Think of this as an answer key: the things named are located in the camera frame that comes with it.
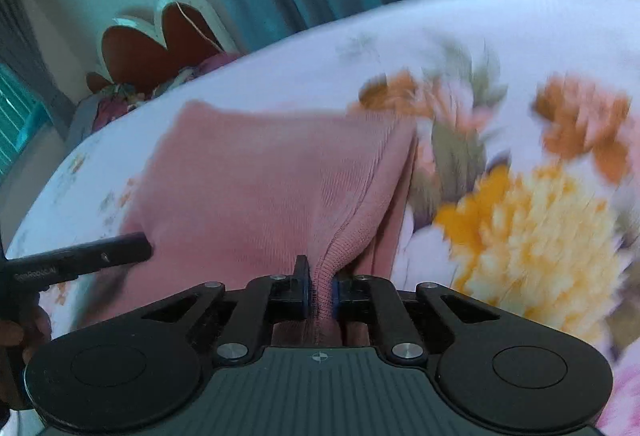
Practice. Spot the floral bed sheet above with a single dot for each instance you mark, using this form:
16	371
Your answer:
518	256

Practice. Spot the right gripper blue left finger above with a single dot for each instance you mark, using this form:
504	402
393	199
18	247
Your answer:
260	307

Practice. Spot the pink knit garment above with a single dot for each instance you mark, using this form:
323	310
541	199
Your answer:
231	197

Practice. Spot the clothes pile beside bed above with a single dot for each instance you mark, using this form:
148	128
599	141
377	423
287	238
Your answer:
114	101

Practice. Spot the person's left hand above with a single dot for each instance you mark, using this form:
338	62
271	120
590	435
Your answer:
20	339

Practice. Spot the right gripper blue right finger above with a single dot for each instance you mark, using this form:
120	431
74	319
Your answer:
371	313

